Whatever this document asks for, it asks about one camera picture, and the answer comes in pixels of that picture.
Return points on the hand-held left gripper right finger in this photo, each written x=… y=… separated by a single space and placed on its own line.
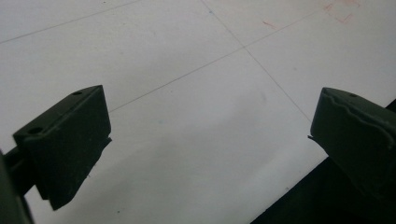
x=355 y=133

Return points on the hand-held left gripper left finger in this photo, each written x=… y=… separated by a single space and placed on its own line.
x=67 y=140

